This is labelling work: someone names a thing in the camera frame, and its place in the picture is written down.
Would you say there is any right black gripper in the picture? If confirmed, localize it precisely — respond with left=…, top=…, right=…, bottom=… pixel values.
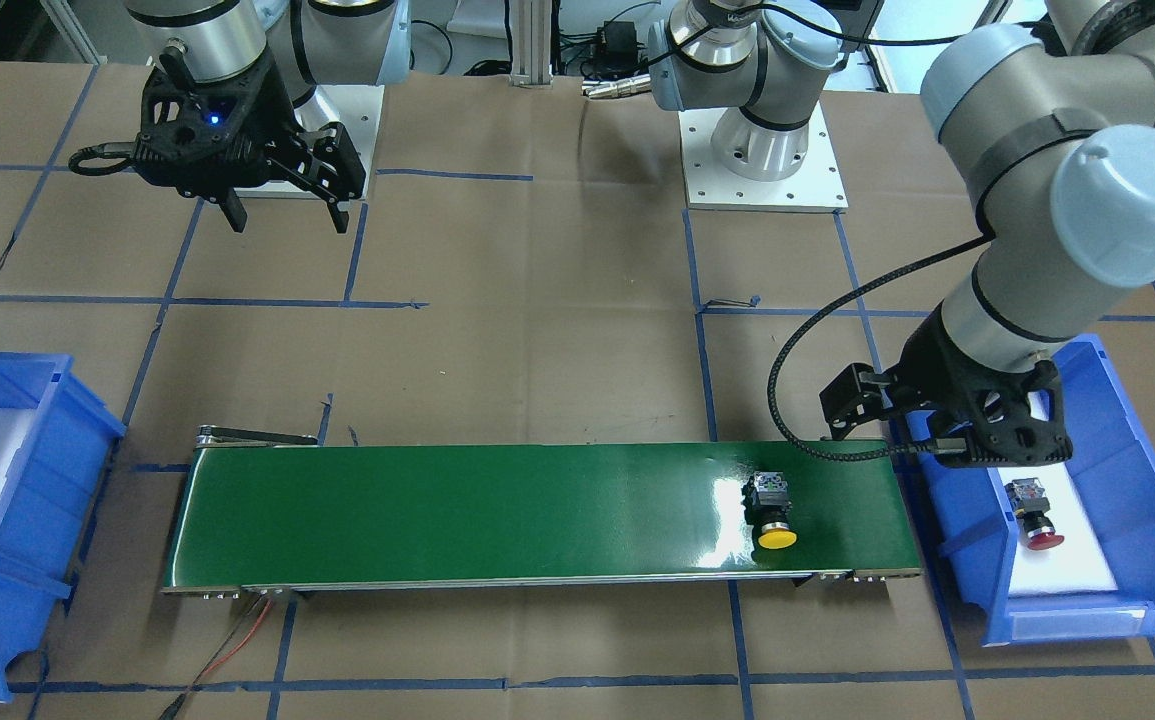
left=131, top=50, right=366, bottom=233

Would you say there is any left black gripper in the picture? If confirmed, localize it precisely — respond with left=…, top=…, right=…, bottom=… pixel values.
left=819, top=310, right=1074, bottom=468

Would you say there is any yellow push button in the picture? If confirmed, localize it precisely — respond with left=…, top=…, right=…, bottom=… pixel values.
left=742, top=472, right=798, bottom=550

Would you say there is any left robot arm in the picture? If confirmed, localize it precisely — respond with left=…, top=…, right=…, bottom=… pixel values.
left=766, top=1, right=1155, bottom=468

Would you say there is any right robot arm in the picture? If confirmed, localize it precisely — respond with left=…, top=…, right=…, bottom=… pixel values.
left=125, top=1, right=411, bottom=232

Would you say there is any blue bin with buttons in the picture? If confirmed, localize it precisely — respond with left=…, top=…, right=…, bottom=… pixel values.
left=919, top=334, right=1155, bottom=647

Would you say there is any red push button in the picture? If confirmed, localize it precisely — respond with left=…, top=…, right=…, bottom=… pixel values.
left=1005, top=477, right=1065, bottom=552

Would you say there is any white foam pad source bin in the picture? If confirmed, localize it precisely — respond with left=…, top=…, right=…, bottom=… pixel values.
left=997, top=462, right=1118, bottom=597

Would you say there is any green conveyor belt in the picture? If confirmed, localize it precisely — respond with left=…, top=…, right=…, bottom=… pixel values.
left=162, top=426, right=923, bottom=597

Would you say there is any blue destination bin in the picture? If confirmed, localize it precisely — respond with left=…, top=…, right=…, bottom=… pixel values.
left=0, top=352, right=126, bottom=703

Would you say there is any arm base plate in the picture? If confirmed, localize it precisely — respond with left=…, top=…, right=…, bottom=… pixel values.
left=228, top=84, right=386, bottom=200
left=678, top=105, right=850, bottom=213

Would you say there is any black braided cable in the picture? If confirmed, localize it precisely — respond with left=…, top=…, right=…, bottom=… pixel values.
left=767, top=232, right=996, bottom=463

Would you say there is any aluminium frame post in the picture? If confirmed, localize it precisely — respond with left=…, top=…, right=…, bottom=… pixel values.
left=505, top=1, right=557, bottom=87

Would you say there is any red black wire pair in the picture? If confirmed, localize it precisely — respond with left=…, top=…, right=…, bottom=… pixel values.
left=159, top=597, right=273, bottom=720

